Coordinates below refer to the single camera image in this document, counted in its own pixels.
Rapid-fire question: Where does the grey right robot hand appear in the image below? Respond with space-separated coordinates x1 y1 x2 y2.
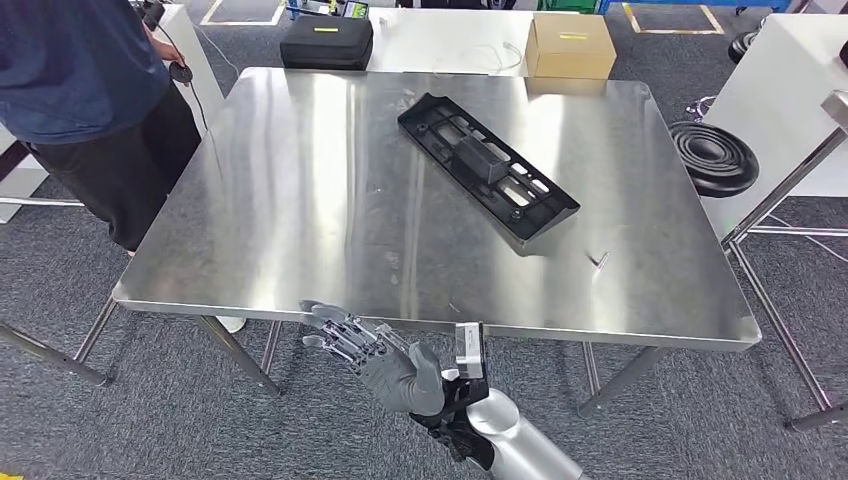
299 299 446 417

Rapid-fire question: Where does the person's hand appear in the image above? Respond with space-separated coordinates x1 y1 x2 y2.
155 42 187 73

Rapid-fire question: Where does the black plastic plate bracket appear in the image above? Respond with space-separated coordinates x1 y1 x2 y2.
397 92 582 243

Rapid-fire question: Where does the steel workbench table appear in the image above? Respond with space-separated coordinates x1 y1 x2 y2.
112 66 763 420

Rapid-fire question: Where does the person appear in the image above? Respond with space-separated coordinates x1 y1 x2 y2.
0 0 248 334

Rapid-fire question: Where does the black zip case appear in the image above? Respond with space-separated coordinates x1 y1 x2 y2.
279 14 376 72

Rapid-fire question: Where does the brown cardboard box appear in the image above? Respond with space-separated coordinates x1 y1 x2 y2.
524 11 619 81

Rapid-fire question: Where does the black ribbed round disc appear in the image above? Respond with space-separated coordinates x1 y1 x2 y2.
727 29 760 66
667 120 761 199

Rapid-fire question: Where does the green plastic crate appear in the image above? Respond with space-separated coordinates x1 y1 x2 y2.
537 0 601 13

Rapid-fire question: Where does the black switch cable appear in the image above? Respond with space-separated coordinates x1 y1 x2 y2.
153 23 211 132

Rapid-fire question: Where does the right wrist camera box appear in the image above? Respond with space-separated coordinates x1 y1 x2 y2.
453 322 488 382

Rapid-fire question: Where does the white cable bundle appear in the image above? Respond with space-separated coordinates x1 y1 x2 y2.
682 94 717 124

